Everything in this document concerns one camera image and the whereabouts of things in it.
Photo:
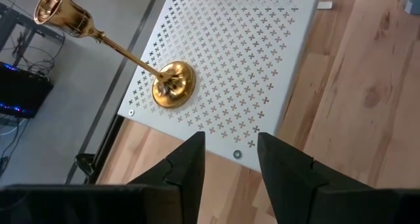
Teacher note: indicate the medium brass candlestick holder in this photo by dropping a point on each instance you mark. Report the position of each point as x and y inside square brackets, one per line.
[174, 86]

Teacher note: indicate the teal candle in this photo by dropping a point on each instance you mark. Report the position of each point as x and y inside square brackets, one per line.
[413, 2]

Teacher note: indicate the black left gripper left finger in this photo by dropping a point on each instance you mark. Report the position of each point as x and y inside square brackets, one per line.
[187, 165]

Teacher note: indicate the black computer with blue lights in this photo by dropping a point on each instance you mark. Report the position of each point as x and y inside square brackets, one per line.
[23, 89]

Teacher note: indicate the white perforated metal shelf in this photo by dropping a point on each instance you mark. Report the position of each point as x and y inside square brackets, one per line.
[229, 69]

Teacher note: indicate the black aluminium rig frame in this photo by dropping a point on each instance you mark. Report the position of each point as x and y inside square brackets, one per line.
[105, 148]

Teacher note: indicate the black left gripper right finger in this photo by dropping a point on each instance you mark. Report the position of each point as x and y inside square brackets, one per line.
[288, 178]

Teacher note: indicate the dark metal stand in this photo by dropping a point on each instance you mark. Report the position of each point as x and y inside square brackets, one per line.
[19, 20]

